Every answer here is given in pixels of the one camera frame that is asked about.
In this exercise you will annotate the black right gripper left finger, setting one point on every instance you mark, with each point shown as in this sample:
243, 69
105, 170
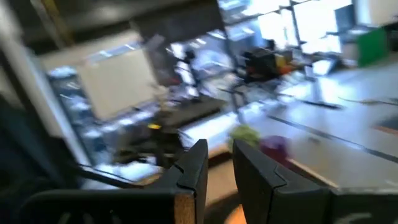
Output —
194, 168

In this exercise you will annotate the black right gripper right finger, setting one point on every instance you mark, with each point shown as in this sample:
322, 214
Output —
258, 193

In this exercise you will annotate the orange round plate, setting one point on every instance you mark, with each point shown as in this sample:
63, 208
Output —
237, 217

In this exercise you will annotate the purple plastic cup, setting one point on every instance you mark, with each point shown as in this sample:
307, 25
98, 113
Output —
275, 147

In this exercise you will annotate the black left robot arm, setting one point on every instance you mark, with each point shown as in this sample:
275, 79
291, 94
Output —
149, 146

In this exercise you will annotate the small yellow tag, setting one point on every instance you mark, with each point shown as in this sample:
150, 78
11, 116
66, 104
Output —
154, 126

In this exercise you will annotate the small green potted plant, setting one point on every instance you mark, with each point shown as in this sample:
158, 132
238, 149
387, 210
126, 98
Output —
245, 133

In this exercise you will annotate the beige partition board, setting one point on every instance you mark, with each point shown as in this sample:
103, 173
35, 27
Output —
118, 84

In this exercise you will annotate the green panel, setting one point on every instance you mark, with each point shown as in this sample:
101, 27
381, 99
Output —
371, 46

